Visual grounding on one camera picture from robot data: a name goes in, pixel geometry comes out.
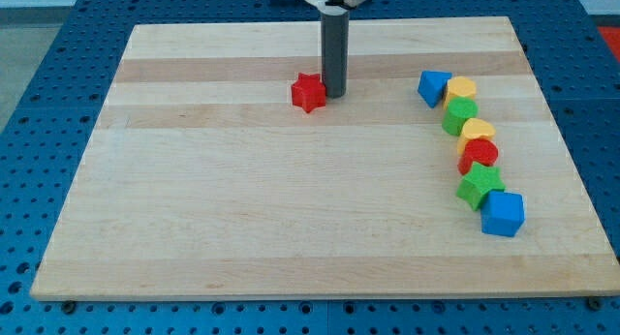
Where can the yellow heart block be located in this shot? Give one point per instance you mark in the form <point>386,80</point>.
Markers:
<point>474,128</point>

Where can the green star block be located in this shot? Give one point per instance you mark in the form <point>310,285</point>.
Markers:
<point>477,183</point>

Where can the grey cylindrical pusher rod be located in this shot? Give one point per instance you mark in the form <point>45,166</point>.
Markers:
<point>334,47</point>

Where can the green cylinder block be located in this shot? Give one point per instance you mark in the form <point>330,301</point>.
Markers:
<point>458,112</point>

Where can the red cylinder block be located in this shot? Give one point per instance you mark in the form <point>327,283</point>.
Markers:
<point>481,151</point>

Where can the yellow hexagon block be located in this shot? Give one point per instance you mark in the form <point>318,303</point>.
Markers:
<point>459,87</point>

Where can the red star block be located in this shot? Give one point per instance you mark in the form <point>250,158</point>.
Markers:
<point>308,92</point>

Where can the blue cube block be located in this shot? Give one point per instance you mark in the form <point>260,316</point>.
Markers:
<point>502,214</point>

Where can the light wooden board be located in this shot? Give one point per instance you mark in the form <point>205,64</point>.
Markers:
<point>202,181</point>

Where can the blue triangle block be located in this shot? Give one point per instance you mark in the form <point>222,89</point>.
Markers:
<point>431,86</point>

